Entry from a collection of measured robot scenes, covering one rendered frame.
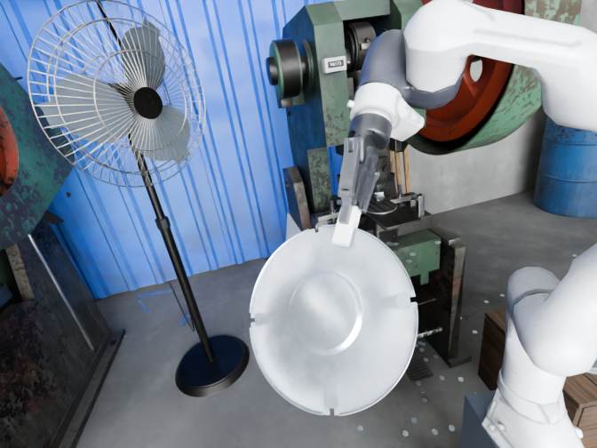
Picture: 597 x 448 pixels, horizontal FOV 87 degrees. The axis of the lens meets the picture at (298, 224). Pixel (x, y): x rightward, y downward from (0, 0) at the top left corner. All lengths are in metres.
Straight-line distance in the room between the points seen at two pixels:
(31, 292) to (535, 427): 1.84
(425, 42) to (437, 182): 2.56
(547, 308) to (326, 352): 0.42
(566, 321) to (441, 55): 0.49
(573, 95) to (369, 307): 0.42
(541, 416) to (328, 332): 0.55
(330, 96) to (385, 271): 0.76
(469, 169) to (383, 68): 2.67
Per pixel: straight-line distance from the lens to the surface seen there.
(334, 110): 1.14
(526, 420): 0.93
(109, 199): 2.53
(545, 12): 1.19
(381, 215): 1.23
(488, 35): 0.57
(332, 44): 1.14
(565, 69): 0.60
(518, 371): 0.87
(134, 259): 2.67
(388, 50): 0.66
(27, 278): 1.83
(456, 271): 1.40
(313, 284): 0.53
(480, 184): 3.38
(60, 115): 1.15
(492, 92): 1.26
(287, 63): 1.14
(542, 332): 0.72
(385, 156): 1.27
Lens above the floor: 1.28
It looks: 24 degrees down
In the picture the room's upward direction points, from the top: 9 degrees counter-clockwise
